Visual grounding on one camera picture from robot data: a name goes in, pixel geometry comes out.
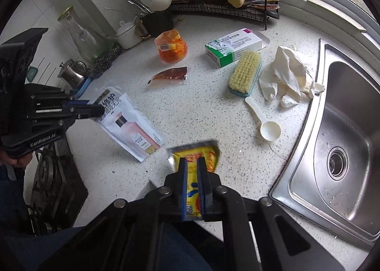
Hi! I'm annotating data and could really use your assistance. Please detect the empty glass bottle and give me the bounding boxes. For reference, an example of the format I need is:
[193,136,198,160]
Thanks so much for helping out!
[57,6,109,65]

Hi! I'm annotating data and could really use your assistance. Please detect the person's left hand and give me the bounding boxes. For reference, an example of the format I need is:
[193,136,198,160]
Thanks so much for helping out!
[1,147,31,168]

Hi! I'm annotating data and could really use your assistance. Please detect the white green medicine box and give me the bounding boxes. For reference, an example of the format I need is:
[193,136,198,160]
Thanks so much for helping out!
[204,28,271,67]

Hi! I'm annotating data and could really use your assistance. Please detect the dark utensil cup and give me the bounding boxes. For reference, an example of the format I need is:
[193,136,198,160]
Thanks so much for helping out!
[141,10,175,39]

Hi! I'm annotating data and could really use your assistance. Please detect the brown sauce packet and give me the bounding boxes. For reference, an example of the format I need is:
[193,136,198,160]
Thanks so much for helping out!
[147,66,189,89]

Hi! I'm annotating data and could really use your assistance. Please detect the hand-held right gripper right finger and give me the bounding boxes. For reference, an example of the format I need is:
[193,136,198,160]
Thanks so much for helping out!
[197,157,345,271]

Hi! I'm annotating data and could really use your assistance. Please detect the steel wool scrubber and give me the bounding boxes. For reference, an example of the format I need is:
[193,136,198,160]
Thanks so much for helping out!
[86,45,122,80]

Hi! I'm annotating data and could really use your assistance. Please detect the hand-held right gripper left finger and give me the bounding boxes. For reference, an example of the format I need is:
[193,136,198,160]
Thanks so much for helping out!
[38,156,188,271]

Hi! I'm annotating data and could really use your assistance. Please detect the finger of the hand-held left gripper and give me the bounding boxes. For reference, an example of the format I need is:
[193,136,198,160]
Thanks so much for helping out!
[66,99,91,109]
[71,104,105,120]

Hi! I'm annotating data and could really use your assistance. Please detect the stainless steel sink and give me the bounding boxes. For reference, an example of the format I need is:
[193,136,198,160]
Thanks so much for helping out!
[268,38,380,252]

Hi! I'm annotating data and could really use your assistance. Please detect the gas stove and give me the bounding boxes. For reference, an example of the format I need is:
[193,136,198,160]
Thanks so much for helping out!
[28,140,90,236]

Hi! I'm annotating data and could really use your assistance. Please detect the white ceramic lidded pot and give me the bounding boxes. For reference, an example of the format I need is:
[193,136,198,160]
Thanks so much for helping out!
[115,19,147,50]

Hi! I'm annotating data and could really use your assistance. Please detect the blue plastic dish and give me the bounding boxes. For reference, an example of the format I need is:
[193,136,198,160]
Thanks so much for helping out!
[69,76,93,99]

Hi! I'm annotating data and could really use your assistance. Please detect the yellow sauce sachet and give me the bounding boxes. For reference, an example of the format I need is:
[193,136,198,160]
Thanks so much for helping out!
[165,139,222,222]

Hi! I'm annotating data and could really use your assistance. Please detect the white rubber gloves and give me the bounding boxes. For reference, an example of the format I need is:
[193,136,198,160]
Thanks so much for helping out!
[258,45,326,108]

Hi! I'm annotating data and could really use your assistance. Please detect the orange jelly cup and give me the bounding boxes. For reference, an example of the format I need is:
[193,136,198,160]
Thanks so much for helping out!
[154,29,188,65]

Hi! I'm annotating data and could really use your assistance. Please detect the seasoning packets pile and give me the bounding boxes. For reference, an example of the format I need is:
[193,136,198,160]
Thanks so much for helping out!
[246,0,280,19]

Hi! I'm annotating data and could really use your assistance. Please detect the blue scrubbing brush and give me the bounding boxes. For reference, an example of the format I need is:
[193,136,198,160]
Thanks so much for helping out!
[228,51,262,98]

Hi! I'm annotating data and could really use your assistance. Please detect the small steel teapot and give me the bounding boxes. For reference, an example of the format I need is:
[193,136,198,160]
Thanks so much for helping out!
[57,58,88,89]

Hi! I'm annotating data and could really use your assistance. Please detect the person's blue trousers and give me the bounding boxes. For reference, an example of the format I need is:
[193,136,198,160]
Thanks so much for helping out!
[0,163,210,271]

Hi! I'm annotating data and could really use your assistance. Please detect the white measuring spoon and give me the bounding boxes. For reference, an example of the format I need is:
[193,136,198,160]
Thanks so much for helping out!
[245,96,282,142]

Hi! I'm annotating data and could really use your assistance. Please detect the white shampoo sachet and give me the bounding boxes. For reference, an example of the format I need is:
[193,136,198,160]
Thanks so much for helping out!
[87,86,166,162]

